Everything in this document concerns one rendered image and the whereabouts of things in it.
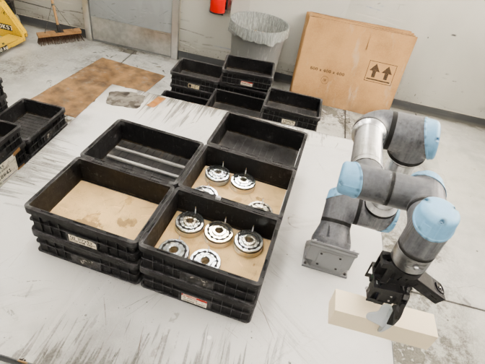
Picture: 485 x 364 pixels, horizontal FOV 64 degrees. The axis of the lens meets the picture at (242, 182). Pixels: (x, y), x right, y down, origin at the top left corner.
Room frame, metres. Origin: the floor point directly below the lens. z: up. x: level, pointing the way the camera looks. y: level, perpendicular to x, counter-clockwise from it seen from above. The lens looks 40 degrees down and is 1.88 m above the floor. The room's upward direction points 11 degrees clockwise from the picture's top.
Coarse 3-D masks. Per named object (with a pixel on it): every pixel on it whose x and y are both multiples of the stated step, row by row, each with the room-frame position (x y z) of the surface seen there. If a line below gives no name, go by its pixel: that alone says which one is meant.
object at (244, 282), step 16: (176, 192) 1.01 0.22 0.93; (192, 192) 1.02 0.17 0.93; (240, 208) 0.99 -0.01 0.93; (144, 240) 0.77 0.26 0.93; (272, 240) 0.86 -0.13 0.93; (160, 256) 0.73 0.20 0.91; (176, 256) 0.73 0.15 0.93; (208, 272) 0.71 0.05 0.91; (224, 272) 0.70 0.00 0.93; (256, 288) 0.68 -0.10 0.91
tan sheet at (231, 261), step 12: (168, 228) 0.92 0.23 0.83; (204, 228) 0.95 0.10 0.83; (192, 240) 0.89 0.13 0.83; (204, 240) 0.90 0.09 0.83; (264, 240) 0.95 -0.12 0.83; (192, 252) 0.84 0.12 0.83; (216, 252) 0.85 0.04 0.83; (228, 252) 0.86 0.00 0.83; (264, 252) 0.89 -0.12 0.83; (228, 264) 0.81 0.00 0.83; (240, 264) 0.82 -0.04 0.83; (252, 264) 0.83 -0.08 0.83; (252, 276) 0.78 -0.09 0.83
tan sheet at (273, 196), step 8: (200, 176) 1.23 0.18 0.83; (200, 184) 1.18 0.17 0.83; (208, 184) 1.19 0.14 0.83; (256, 184) 1.25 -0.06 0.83; (264, 184) 1.26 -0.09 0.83; (224, 192) 1.16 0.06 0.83; (232, 192) 1.17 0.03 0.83; (256, 192) 1.20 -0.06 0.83; (264, 192) 1.21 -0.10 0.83; (272, 192) 1.22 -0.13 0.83; (280, 192) 1.23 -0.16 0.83; (232, 200) 1.13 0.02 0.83; (240, 200) 1.13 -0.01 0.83; (248, 200) 1.14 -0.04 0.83; (256, 200) 1.15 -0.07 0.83; (264, 200) 1.16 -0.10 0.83; (272, 200) 1.17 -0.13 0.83; (280, 200) 1.18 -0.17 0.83; (272, 208) 1.12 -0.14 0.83; (280, 208) 1.13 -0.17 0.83
